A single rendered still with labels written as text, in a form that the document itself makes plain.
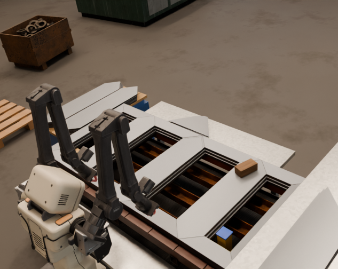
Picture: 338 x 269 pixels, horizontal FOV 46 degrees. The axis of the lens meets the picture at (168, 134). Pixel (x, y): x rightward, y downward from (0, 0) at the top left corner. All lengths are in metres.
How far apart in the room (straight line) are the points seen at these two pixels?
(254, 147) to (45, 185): 1.49
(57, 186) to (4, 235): 2.03
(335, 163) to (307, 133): 2.04
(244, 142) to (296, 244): 1.18
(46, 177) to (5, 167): 2.71
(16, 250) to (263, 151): 2.06
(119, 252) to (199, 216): 0.48
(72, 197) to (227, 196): 0.87
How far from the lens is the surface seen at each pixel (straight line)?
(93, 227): 1.64
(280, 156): 2.63
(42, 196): 1.70
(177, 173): 2.38
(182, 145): 2.55
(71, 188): 1.67
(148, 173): 2.38
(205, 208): 2.12
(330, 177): 2.06
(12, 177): 4.21
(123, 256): 2.22
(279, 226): 1.79
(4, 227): 3.71
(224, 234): 1.97
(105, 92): 3.36
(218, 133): 2.84
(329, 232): 1.77
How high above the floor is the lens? 2.38
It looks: 35 degrees down
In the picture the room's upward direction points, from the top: 8 degrees counter-clockwise
